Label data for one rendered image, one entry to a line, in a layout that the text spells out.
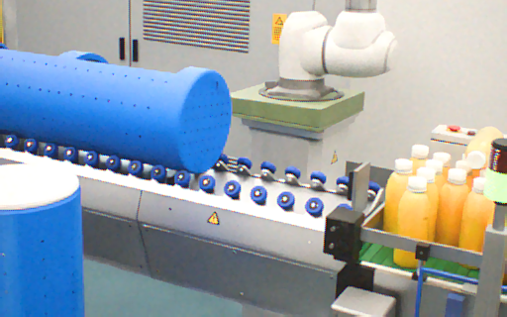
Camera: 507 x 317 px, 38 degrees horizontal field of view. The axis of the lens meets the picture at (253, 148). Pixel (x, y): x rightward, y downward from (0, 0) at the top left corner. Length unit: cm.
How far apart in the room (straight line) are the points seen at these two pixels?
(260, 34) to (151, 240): 176
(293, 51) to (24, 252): 119
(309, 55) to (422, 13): 225
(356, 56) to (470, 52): 224
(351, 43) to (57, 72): 89
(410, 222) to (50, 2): 318
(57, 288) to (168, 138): 48
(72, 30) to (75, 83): 227
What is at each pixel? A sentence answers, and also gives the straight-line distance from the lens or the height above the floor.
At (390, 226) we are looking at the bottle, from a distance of 175.
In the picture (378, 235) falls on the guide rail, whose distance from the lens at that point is 162.
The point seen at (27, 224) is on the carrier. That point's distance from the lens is 160.
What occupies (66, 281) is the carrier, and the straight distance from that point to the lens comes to 170.
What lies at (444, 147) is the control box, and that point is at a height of 106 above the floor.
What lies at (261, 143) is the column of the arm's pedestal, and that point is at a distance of 247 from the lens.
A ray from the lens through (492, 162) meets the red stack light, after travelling 133.
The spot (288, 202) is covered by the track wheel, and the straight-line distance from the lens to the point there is 179.
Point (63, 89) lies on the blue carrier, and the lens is 209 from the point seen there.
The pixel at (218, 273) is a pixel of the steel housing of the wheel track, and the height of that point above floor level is 71.
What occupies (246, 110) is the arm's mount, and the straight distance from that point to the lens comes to 241.
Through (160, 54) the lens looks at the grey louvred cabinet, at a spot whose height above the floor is 94.
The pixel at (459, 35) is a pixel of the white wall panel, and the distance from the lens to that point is 454.
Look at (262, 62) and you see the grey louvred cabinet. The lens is 360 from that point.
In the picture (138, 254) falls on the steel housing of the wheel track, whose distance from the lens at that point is 212.
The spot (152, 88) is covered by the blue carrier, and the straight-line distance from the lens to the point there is 193.
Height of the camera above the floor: 159
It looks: 16 degrees down
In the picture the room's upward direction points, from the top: 2 degrees clockwise
